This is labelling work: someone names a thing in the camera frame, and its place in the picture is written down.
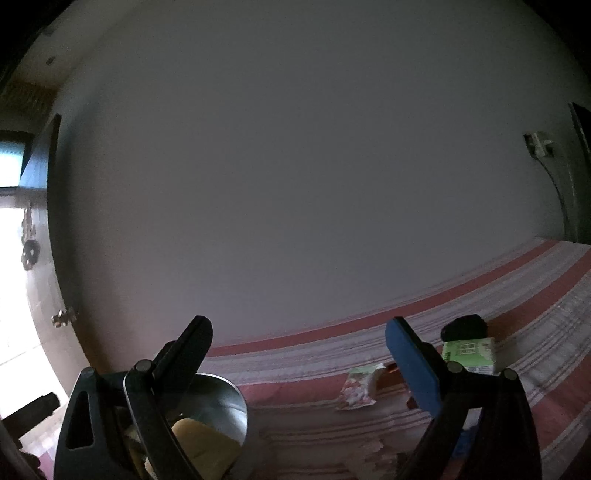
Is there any green tissue pack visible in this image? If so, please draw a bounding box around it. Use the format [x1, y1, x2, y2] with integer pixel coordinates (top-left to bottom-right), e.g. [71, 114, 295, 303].
[442, 337, 496, 375]

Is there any yellow sponge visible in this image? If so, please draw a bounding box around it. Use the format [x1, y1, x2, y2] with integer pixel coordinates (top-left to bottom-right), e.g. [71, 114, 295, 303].
[126, 416, 243, 480]

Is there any red snack packet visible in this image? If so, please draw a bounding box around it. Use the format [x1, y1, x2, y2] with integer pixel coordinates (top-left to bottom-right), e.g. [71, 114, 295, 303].
[376, 362, 408, 393]

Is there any black fuzzy object far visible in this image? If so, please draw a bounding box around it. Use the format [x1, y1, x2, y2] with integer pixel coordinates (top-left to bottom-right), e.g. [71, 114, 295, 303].
[441, 314, 488, 342]

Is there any steel bowl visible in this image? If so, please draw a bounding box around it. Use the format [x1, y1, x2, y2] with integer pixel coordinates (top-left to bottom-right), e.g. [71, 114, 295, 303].
[167, 373, 249, 446]

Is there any dark wooden door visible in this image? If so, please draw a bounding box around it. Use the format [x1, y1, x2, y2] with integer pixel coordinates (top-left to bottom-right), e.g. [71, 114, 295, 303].
[18, 115, 89, 378]

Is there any red white striped cloth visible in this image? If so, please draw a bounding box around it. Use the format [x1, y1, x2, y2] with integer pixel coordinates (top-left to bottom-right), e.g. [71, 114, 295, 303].
[27, 236, 591, 480]

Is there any black power cable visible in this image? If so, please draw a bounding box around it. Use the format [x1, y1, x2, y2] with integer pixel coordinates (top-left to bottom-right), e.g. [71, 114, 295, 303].
[530, 156, 574, 243]

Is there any wall socket with plug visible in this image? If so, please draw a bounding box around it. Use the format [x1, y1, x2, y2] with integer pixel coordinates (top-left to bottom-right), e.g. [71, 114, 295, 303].
[523, 131, 554, 160]

